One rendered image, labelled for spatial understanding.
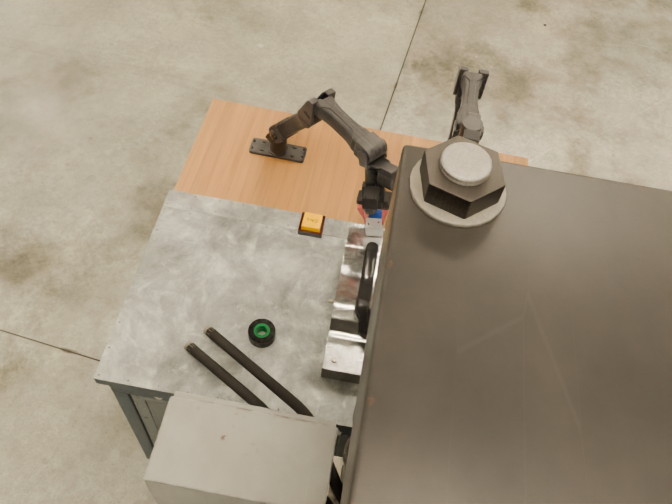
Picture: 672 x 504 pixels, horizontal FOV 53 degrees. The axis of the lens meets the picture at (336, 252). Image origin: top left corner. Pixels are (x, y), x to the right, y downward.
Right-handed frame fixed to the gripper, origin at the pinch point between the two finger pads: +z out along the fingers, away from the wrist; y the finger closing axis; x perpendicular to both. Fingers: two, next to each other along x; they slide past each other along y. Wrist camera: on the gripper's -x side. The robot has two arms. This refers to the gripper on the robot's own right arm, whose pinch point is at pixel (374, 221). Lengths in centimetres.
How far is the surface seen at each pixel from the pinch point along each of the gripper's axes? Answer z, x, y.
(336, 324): 14.9, -32.7, -6.4
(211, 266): 12, -15, -50
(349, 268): 9.5, -12.6, -5.9
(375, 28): 10, 236, -31
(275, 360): 25, -39, -24
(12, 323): 70, 11, -155
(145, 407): 45, -45, -65
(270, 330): 18.8, -33.7, -26.0
